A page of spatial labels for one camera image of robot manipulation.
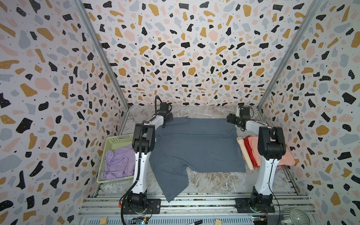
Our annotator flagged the left wooden block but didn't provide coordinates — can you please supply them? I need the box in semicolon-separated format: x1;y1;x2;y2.
99;217;108;225

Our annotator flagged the right wooden block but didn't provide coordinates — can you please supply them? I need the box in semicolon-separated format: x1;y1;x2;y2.
214;219;222;225

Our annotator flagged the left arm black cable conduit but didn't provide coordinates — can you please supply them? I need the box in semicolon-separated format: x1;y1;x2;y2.
119;95;164;225

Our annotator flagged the aluminium rail frame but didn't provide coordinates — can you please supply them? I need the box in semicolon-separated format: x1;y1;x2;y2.
78;192;321;225

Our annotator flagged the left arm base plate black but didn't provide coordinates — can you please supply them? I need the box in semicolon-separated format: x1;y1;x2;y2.
121;198;161;215

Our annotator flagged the folded pink t-shirt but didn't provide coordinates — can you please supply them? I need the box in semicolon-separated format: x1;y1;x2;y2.
248;135;296;167

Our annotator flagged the left circuit board green LED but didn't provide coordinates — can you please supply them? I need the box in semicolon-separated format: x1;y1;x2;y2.
129;217;149;225

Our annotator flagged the folded red t-shirt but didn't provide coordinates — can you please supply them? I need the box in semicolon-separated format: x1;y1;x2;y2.
244;136;260;168

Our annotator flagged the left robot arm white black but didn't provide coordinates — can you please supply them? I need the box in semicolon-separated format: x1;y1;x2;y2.
124;102;173;211

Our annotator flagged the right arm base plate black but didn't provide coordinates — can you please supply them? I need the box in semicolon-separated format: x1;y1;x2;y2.
235;198;275;213

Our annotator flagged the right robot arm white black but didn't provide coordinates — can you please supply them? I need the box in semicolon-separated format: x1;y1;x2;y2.
226;103;286;213

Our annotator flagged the light green plastic basket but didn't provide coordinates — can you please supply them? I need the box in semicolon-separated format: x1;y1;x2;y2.
97;134;136;184

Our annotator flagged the folded beige t-shirt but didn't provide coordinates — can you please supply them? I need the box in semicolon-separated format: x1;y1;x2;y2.
237;137;254;171

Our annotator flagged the wooden block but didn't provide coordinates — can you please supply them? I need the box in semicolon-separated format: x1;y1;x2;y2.
99;217;108;225
214;219;222;225

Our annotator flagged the grey-blue t-shirt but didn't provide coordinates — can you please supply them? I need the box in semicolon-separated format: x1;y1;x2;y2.
150;117;246;202

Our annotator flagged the right circuit board with wires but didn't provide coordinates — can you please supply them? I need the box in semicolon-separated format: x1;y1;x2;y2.
252;216;268;225

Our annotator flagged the lilac t-shirt in basket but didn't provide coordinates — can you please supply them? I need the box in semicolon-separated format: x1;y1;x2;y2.
101;145;136;181

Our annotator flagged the black marker pen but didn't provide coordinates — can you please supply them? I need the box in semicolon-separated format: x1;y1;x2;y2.
187;220;203;225

